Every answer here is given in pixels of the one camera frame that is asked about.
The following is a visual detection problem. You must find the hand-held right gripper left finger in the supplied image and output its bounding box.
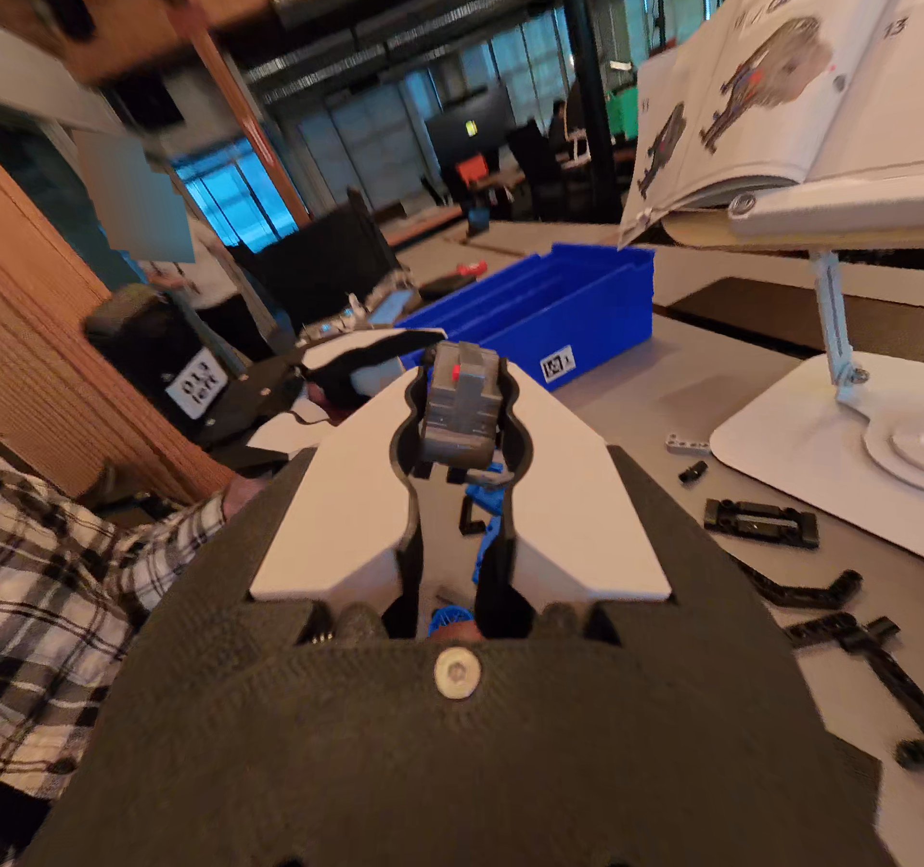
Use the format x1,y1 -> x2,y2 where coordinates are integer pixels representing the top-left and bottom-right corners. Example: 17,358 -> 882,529
249,365 -> 427,640

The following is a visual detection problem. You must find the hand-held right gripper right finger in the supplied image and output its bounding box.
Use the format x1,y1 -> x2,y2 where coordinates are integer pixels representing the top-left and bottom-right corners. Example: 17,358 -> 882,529
476,360 -> 677,640

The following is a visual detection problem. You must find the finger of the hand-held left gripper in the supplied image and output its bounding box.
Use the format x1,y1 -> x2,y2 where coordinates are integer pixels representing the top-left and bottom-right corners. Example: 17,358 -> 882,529
245,399 -> 342,460
298,327 -> 450,409

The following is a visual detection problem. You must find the toy brick motor assembly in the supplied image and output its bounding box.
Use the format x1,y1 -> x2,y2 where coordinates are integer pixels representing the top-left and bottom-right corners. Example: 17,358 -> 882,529
410,340 -> 508,487

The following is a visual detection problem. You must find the person's left forearm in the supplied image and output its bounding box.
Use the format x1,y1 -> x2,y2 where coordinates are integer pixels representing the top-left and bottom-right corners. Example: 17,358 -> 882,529
94,490 -> 233,617

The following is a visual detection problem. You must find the grey desk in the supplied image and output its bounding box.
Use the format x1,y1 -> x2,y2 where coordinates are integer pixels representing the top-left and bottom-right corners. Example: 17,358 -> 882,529
390,220 -> 924,867

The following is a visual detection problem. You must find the person's left hand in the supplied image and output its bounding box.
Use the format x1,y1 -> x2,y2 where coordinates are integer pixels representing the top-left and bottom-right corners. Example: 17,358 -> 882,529
220,473 -> 274,523

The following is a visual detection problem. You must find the grey tablet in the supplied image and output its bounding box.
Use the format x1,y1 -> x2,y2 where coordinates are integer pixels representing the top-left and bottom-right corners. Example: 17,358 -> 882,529
375,289 -> 421,324

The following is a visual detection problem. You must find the blue curved toy panel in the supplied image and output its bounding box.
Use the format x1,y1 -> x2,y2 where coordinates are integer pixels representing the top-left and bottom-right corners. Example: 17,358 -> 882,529
465,466 -> 518,516

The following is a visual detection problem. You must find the small blue toy brick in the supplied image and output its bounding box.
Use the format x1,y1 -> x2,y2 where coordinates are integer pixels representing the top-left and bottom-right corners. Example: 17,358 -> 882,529
472,517 -> 504,586

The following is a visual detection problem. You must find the black pouch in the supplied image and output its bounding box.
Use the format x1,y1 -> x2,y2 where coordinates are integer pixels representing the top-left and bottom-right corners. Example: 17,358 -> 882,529
419,260 -> 489,302

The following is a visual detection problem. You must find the black chair armrest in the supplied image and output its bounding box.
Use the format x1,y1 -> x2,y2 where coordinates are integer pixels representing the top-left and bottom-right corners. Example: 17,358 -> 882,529
72,459 -> 181,521

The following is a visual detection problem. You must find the wooden-edged table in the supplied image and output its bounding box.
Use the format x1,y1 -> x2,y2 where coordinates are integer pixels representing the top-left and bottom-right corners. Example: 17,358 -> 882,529
296,213 -> 622,348

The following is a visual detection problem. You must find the blue toy wheel hub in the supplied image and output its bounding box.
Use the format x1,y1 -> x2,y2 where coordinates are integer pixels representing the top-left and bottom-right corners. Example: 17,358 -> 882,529
429,602 -> 479,638

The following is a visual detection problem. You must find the black angled toy beam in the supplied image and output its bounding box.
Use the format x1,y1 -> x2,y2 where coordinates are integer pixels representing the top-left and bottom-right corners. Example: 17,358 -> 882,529
783,612 -> 903,656
729,555 -> 864,613

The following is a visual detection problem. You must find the white book stand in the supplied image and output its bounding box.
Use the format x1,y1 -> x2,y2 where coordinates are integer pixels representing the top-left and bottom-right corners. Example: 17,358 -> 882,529
709,181 -> 924,559

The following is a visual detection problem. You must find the blue storage bin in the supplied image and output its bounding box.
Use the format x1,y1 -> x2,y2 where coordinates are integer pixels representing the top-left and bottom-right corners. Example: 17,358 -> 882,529
396,242 -> 656,393

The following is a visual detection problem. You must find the black monitor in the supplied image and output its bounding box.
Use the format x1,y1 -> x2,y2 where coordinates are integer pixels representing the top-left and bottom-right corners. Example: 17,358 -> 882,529
424,83 -> 518,155

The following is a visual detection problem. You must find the tall black chair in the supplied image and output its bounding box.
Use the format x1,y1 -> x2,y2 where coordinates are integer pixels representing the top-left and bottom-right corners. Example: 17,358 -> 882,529
505,119 -> 569,223

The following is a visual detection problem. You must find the person's plaid shirt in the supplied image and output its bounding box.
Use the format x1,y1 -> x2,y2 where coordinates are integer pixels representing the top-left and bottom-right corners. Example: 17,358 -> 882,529
0,459 -> 181,804

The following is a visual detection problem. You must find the black ceiling lamp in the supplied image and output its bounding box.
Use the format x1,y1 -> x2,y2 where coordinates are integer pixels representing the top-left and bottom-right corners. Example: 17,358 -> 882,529
39,0 -> 96,42

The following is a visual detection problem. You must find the tan wooden board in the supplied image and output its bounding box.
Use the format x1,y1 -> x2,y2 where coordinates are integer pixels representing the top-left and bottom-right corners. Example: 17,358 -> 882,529
660,208 -> 924,256

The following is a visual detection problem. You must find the long black toy beam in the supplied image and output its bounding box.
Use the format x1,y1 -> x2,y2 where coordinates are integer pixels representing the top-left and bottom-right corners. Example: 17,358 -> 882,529
862,645 -> 924,736

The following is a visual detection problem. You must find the black metal pole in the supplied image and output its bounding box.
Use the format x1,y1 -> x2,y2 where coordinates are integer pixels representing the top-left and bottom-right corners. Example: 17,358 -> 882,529
559,0 -> 627,223

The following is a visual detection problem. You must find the instruction booklet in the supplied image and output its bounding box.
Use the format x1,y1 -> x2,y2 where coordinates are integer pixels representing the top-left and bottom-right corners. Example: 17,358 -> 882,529
617,0 -> 924,252

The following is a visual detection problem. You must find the black toy frame piece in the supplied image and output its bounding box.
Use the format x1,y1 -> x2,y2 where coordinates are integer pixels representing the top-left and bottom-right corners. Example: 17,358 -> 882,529
704,497 -> 822,552

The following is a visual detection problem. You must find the black wall speaker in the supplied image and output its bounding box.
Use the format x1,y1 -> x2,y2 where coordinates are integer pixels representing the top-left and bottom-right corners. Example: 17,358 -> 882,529
108,73 -> 186,129

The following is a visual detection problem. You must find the slanted wooden post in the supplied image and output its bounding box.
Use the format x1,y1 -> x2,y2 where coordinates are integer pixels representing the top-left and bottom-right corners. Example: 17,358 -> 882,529
169,4 -> 313,230

